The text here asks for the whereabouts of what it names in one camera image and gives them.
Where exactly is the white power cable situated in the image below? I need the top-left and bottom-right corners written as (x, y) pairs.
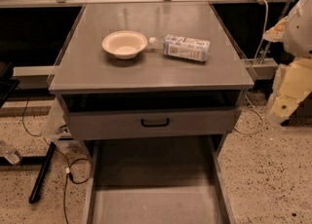
top-left (253, 0), bottom-right (270, 65)

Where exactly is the thin metal rod stand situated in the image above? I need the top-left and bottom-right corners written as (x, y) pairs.
top-left (258, 0), bottom-right (306, 65)

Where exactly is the black metal stand leg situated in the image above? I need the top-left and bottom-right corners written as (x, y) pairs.
top-left (28, 142), bottom-right (56, 204)

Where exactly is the dark object at left edge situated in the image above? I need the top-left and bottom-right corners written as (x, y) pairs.
top-left (0, 61), bottom-right (20, 108)

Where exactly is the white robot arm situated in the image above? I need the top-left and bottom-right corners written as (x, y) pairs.
top-left (263, 0), bottom-right (312, 124)

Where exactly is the white paper bowl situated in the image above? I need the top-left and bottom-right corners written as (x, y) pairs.
top-left (101, 30), bottom-right (148, 60)

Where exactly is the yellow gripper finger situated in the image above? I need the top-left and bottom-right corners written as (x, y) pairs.
top-left (266, 57), bottom-right (312, 124)
top-left (262, 17), bottom-right (287, 43)

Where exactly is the grey drawer cabinet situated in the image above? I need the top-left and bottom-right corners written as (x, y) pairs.
top-left (46, 1), bottom-right (255, 224)

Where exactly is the clear plastic bottle blue label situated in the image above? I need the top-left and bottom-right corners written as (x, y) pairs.
top-left (149, 34), bottom-right (211, 62)

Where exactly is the black floor cable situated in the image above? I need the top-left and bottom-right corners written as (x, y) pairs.
top-left (20, 97), bottom-right (91, 224)

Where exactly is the open lower grey drawer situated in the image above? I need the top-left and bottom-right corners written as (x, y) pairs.
top-left (82, 136), bottom-right (236, 224)

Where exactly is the upper grey drawer black handle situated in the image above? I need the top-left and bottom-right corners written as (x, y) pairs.
top-left (61, 106), bottom-right (243, 141)

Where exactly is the clear bottle on floor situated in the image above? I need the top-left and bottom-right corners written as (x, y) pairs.
top-left (0, 140), bottom-right (21, 165)

